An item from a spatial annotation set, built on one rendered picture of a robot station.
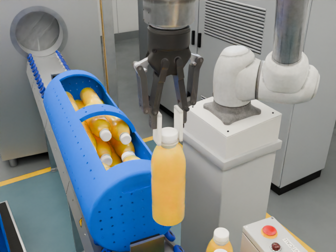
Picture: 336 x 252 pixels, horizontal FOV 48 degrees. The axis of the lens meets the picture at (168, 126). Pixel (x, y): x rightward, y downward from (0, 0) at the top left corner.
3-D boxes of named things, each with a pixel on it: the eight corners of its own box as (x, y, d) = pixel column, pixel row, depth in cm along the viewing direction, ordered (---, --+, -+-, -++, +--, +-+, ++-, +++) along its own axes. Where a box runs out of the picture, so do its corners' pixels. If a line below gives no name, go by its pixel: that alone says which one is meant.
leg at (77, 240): (83, 248, 241) (71, 166, 211) (85, 255, 236) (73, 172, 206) (74, 251, 239) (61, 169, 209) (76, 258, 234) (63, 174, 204)
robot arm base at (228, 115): (231, 92, 175) (231, 81, 172) (262, 113, 158) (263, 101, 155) (196, 103, 168) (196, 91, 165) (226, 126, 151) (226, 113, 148)
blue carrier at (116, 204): (106, 119, 191) (101, 65, 177) (182, 236, 121) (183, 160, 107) (48, 130, 181) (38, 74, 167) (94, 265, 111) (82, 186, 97)
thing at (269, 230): (270, 226, 103) (271, 223, 103) (279, 235, 100) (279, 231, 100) (259, 230, 102) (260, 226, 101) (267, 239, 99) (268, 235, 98)
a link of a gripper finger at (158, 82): (171, 60, 68) (163, 59, 67) (159, 117, 72) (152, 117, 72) (162, 54, 71) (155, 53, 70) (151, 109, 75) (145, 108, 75)
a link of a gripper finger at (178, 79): (166, 53, 71) (173, 51, 71) (176, 104, 77) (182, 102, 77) (174, 60, 68) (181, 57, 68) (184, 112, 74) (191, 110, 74)
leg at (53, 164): (57, 167, 320) (45, 99, 290) (58, 171, 315) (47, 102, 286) (50, 169, 318) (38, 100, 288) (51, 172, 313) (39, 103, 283)
